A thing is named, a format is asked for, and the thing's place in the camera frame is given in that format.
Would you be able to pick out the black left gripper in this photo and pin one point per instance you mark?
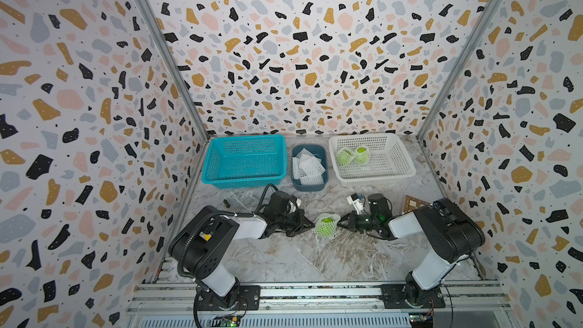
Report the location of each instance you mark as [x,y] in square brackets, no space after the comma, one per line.
[300,226]

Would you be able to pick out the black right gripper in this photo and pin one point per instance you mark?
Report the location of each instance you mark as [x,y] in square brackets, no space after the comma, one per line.
[352,219]

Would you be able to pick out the white foam net sleeve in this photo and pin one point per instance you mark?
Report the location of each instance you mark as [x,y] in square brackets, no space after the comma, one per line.
[362,155]
[345,156]
[325,215]

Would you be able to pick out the green custard apple dark spots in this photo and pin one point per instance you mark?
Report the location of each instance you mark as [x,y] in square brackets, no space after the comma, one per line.
[326,227]

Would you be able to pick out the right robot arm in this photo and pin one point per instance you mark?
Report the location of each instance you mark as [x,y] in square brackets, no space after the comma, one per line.
[452,235]

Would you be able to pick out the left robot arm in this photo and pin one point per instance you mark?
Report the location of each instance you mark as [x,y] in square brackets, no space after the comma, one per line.
[201,245]

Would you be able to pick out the white foam nets pile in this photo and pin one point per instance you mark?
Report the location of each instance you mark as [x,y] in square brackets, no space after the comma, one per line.
[307,168]

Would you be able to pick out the wooden chessboard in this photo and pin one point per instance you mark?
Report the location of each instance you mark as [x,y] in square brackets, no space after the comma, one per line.
[413,203]

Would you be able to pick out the dark blue net bin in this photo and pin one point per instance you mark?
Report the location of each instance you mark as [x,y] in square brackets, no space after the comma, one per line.
[320,152]

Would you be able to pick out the white plastic basket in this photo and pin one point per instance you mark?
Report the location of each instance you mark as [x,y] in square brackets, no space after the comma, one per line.
[370,159]

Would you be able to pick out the teal plastic basket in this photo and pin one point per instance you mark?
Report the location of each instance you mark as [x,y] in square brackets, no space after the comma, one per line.
[245,162]

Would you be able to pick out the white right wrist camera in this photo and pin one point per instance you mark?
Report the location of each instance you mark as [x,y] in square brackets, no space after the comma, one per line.
[358,202]

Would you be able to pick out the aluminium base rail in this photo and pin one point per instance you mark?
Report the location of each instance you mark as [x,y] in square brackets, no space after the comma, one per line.
[322,304]

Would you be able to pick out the aluminium corner post left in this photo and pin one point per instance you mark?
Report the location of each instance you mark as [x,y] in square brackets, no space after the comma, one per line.
[165,54]

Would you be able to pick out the aluminium corner post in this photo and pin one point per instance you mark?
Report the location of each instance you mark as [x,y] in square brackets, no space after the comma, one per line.
[165,54]
[467,50]

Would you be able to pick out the aluminium corner post right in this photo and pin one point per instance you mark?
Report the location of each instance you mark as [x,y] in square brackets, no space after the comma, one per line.
[467,50]

